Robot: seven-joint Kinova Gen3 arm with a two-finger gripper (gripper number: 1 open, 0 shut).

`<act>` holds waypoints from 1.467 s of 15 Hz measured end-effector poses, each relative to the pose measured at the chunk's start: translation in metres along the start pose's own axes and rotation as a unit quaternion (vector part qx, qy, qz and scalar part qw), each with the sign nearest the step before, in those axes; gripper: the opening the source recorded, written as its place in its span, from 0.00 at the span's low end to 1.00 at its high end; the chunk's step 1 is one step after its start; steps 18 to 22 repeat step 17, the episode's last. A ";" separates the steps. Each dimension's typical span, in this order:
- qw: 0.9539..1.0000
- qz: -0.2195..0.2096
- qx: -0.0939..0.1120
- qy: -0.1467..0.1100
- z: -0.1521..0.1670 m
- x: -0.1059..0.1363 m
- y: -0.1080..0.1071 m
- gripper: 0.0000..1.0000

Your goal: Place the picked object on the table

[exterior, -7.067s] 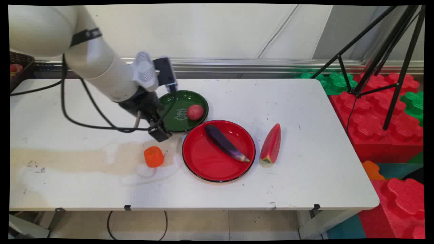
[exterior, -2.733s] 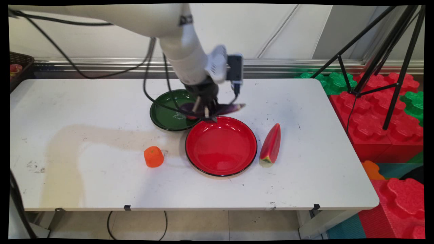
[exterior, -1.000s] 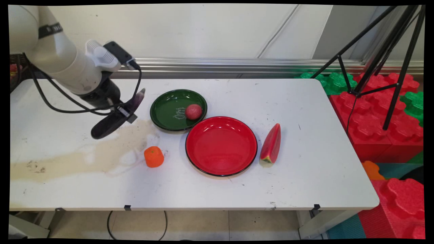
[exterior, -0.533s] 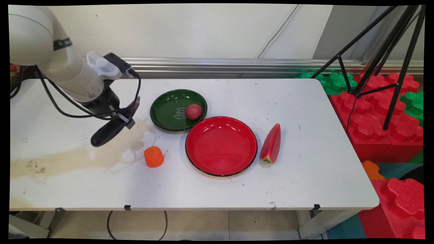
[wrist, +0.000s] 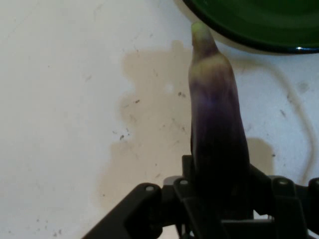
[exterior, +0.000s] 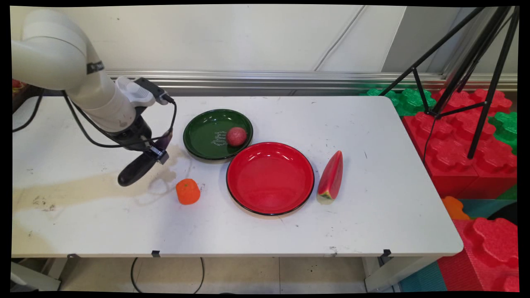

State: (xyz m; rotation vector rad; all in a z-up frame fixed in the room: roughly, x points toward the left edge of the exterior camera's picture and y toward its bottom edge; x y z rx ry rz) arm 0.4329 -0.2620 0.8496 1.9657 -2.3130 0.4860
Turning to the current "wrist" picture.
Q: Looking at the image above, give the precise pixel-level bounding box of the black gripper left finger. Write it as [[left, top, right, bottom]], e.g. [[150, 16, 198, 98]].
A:
[[81, 154, 200, 239]]

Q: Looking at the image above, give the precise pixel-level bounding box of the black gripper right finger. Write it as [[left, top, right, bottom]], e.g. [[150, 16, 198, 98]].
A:
[[221, 161, 319, 239]]

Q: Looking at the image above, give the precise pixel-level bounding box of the purple toy eggplant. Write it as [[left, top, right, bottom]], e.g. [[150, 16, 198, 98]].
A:
[[188, 21, 253, 215]]

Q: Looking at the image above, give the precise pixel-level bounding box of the green plate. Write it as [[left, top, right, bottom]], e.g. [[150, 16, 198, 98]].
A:
[[178, 0, 319, 54]]

